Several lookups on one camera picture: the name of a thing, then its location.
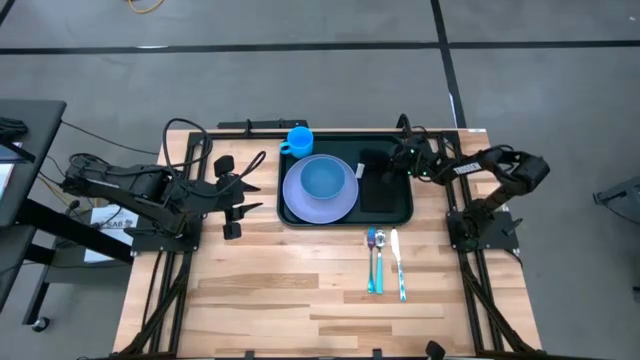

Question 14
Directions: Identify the plain white sheet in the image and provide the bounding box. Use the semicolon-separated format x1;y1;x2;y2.
0;142;24;201

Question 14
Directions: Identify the dark green serving tray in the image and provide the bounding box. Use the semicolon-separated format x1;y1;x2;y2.
276;133;414;228

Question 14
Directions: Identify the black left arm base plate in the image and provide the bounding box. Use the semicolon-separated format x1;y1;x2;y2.
130;213;204;253

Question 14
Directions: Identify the black power strip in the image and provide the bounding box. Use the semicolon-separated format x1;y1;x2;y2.
217;118;310;130

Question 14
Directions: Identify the iridescent fork teal handle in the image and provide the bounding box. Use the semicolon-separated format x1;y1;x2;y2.
366;226;377;295

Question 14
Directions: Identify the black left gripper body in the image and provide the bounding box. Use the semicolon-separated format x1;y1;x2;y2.
209;154;246;241

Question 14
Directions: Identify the white knife patterned blue handle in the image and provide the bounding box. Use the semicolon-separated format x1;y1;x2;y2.
390;227;408;303

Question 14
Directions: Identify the thin black floor cable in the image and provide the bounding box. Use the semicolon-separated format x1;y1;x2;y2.
60;120;160;156

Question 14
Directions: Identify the black cloth napkin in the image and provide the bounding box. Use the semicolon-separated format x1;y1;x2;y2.
358;148;402;215

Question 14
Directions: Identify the blue plastic cup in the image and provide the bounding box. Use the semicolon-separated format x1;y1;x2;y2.
278;125;315;159

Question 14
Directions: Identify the lavender round plate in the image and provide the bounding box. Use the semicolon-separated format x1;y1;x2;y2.
282;154;360;225

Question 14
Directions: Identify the blue bowl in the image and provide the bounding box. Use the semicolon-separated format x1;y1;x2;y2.
299;154;346;200

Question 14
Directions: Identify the black metal table frame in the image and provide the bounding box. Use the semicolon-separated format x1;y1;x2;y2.
112;129;544;360

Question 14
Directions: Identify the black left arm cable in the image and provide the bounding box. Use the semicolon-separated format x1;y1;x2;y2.
161;117;267;197

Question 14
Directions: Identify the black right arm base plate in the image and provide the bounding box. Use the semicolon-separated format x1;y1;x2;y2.
447;210;521;251

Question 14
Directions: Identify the printed white paper sheet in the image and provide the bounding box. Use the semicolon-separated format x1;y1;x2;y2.
83;205;140;264

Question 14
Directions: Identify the grey metal stand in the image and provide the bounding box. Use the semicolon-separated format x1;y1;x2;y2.
593;173;640;207

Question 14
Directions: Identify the black desk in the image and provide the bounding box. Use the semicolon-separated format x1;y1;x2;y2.
0;98;136;326

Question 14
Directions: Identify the black bundle on desk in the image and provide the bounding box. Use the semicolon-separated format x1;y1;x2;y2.
0;116;30;144

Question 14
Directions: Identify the silver spoon teal handle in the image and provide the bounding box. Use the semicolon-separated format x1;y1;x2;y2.
375;229;387;295

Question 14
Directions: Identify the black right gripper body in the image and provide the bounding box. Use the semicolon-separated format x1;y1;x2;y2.
392;137;441;180

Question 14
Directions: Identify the yellow cable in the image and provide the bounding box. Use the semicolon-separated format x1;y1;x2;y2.
127;0;166;15

